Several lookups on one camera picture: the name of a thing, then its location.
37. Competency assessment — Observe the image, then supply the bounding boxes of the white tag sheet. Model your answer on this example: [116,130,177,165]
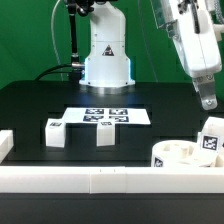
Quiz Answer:
[62,107,151,125]

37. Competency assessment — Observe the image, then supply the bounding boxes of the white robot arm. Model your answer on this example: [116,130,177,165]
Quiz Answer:
[80,0,224,110]

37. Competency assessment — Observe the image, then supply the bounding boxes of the white front fence wall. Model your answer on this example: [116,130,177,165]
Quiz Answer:
[0,166,224,194]

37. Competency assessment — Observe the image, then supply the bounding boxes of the grey cable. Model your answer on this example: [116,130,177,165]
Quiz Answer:
[50,0,66,81]

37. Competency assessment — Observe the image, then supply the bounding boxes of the white left fence wall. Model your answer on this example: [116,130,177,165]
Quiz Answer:
[0,130,14,163]

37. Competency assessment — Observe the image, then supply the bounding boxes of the white round stool seat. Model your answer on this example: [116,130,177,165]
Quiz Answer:
[151,140,218,168]

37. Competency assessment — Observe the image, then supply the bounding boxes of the black cable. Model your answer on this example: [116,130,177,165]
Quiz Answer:
[34,64,74,82]

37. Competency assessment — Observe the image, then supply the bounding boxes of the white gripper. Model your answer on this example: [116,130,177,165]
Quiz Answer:
[169,0,222,110]

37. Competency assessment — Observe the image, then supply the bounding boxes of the white fence wall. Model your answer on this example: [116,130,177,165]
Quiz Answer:
[0,166,224,194]
[0,130,14,163]

